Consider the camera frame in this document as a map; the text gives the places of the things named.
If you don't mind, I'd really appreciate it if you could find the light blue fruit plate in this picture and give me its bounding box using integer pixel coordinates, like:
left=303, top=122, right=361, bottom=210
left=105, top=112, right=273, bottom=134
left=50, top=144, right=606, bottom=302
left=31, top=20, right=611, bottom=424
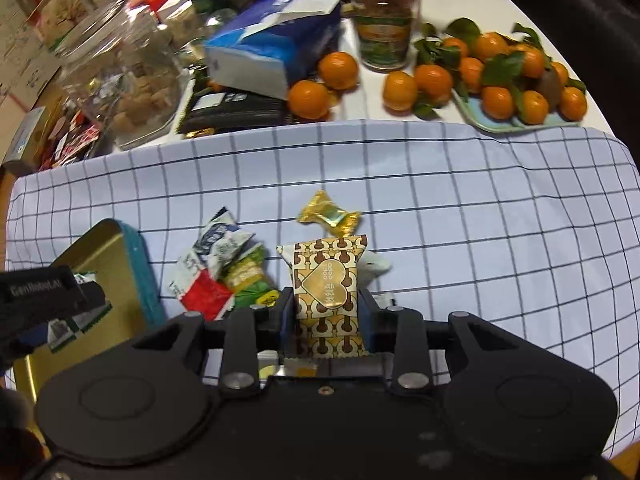
left=451, top=86, right=584, bottom=136

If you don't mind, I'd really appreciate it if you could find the grey cardboard box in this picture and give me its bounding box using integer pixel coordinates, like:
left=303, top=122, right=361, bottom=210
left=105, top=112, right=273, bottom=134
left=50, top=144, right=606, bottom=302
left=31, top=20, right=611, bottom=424
left=2, top=106, right=48, bottom=178

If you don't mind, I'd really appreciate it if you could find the gold wrapped candy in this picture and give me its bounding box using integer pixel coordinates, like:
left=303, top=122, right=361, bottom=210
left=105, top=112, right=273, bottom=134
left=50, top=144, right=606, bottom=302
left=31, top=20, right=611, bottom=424
left=296, top=190, right=361, bottom=237

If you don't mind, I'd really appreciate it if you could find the glass jar yellow lid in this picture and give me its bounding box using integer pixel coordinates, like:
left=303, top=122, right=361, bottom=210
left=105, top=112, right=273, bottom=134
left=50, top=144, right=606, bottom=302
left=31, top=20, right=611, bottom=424
left=350, top=0, right=414, bottom=72

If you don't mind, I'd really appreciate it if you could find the brown gold heart snack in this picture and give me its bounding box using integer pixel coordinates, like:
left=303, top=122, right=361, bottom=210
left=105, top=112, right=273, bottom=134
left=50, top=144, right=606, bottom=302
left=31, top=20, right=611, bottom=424
left=277, top=235, right=368, bottom=360

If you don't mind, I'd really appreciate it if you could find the checkered white cloth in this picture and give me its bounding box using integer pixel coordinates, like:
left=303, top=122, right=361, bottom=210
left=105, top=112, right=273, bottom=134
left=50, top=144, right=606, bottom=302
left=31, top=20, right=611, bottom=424
left=6, top=122, right=639, bottom=455

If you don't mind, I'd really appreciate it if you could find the red white snack packet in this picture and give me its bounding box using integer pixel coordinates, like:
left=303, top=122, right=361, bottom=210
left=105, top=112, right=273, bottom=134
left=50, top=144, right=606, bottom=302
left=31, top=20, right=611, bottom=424
left=168, top=249, right=233, bottom=321

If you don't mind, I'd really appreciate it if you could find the large glass cookie jar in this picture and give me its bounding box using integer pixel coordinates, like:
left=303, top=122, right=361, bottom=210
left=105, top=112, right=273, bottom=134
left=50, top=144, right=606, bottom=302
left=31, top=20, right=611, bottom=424
left=55, top=0, right=186, bottom=151

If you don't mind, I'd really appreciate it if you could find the blue tissue pack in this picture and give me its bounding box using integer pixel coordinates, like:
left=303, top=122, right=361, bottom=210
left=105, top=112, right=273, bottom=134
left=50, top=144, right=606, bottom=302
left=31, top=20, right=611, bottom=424
left=205, top=0, right=342, bottom=100

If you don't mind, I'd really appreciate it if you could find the loose mandarin orange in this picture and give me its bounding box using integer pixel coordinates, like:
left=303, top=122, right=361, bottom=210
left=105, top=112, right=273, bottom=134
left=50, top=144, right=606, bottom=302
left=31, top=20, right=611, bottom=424
left=414, top=64, right=454, bottom=105
left=382, top=70, right=419, bottom=113
left=288, top=80, right=330, bottom=120
left=318, top=52, right=359, bottom=91

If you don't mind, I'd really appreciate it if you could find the mandarin on plate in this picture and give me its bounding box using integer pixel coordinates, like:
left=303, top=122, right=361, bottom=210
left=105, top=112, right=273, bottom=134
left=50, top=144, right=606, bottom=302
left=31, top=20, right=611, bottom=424
left=472, top=32, right=511, bottom=62
left=520, top=90, right=549, bottom=126
left=559, top=87, right=588, bottom=122
left=480, top=86, right=515, bottom=120

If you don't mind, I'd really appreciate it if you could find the green white packet in tray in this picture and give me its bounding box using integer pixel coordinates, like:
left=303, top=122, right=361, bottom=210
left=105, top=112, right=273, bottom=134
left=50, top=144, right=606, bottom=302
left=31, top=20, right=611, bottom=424
left=47, top=299, right=112, bottom=353

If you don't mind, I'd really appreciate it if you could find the black snack package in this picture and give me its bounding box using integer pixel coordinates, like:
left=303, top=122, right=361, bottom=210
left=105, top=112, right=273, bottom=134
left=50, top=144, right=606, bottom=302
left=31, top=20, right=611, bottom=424
left=177, top=89, right=293, bottom=136

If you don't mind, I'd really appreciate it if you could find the pale green snack packet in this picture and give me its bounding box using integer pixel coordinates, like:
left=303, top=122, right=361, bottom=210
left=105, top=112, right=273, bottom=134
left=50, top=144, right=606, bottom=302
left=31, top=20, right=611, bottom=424
left=357, top=250, right=392, bottom=287

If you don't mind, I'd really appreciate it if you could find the green garlic snack packet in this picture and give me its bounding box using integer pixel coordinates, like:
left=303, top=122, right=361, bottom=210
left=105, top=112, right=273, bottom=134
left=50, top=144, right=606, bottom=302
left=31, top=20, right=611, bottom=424
left=222, top=243, right=280, bottom=309

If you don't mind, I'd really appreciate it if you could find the gold tin tray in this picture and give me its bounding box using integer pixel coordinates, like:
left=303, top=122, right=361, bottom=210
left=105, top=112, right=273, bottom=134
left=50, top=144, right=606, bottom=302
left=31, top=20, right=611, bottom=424
left=11, top=219, right=167, bottom=402

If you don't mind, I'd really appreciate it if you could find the red snack packets pile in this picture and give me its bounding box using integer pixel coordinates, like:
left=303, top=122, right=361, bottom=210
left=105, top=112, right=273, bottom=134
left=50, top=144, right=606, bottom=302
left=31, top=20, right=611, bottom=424
left=39, top=110, right=103, bottom=171

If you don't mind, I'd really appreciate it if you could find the navy white snack packet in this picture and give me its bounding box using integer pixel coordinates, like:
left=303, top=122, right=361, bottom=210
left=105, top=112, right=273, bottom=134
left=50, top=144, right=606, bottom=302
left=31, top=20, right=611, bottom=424
left=193, top=207, right=254, bottom=281

